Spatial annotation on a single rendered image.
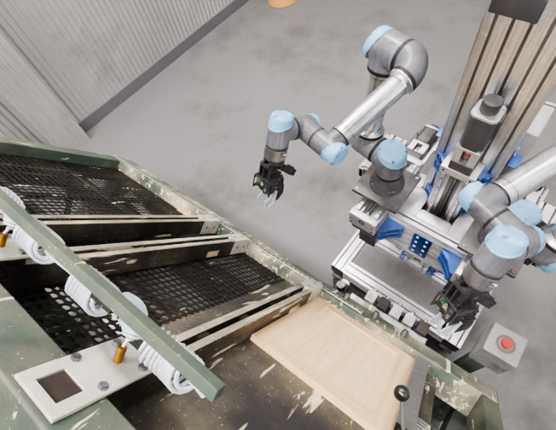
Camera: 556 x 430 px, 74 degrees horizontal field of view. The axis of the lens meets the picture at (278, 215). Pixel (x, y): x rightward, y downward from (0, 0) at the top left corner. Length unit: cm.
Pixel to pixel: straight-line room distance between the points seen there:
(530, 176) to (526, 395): 175
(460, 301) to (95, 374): 79
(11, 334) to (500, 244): 94
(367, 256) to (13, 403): 208
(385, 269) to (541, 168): 147
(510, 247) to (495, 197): 18
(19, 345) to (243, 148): 279
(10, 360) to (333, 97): 328
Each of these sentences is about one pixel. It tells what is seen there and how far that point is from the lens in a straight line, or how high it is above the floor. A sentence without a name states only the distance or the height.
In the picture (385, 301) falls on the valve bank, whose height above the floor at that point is 76.
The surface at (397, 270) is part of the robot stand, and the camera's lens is 244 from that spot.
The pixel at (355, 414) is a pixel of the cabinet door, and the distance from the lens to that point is 109.
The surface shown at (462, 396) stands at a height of 88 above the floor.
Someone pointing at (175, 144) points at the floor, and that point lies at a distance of 358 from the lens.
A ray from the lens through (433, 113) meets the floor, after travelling 355.
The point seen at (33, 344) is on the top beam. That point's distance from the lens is 76.
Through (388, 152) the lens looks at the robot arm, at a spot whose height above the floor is 127.
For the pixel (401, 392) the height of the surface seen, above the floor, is 145.
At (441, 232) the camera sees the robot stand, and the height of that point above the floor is 95.
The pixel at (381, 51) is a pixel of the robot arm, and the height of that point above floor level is 165.
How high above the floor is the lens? 244
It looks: 59 degrees down
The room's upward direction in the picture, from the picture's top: 15 degrees counter-clockwise
